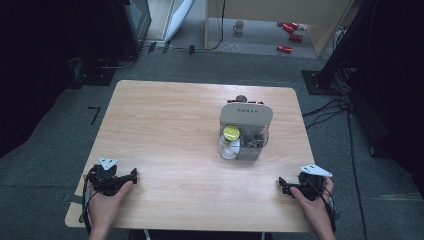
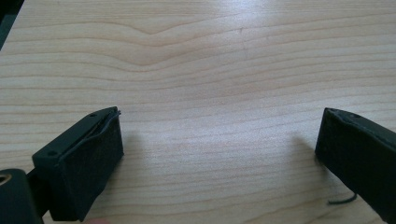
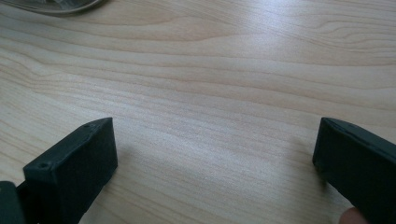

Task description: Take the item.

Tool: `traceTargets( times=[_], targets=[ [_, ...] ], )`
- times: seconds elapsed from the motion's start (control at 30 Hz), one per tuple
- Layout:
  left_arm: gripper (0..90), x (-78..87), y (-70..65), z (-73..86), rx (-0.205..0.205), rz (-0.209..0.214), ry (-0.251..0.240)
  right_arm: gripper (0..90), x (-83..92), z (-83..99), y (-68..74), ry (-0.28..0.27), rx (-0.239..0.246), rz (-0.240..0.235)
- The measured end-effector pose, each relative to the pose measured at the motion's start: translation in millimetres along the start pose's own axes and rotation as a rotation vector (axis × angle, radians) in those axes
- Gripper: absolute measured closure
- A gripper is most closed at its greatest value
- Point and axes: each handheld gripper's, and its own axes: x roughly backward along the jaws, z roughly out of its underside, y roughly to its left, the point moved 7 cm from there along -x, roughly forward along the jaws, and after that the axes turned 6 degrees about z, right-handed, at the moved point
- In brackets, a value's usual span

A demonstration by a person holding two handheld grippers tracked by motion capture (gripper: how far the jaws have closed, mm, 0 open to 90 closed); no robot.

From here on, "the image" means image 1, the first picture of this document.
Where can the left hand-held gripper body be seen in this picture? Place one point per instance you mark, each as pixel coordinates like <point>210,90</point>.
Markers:
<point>106,181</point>

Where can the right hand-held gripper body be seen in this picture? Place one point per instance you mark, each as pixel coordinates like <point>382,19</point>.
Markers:
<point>310,186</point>

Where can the person's right hand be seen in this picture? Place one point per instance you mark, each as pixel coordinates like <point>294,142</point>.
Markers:
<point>313,210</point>

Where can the person's left hand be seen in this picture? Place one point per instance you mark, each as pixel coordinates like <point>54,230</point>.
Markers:
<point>106,206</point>

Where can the dark packets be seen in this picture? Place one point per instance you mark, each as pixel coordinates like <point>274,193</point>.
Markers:
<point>253,138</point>

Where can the white bottle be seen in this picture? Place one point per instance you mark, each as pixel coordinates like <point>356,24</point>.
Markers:
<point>230,150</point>

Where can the jar with yellow lid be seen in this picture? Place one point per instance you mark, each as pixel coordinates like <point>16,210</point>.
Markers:
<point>231,132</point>

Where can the clear container with white lid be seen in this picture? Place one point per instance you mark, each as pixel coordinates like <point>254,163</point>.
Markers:
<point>246,116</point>

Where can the grey round cap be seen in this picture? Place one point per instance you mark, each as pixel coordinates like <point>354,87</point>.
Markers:
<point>241,98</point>

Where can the black stand base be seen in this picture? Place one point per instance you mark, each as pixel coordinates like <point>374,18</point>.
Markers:
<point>315,83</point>

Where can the red can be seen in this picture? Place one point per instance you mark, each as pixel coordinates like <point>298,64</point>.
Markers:
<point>296,37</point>
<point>289,26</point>
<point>284,49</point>

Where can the dark monitor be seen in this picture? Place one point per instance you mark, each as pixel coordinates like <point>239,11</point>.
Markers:
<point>138,20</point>

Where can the grey mug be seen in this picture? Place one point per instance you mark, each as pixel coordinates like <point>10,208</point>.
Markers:
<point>238,26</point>

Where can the white board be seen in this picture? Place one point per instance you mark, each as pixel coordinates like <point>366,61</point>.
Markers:
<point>178,18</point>

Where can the wooden shelf frame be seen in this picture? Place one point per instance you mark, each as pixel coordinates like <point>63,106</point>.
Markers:
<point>206,23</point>

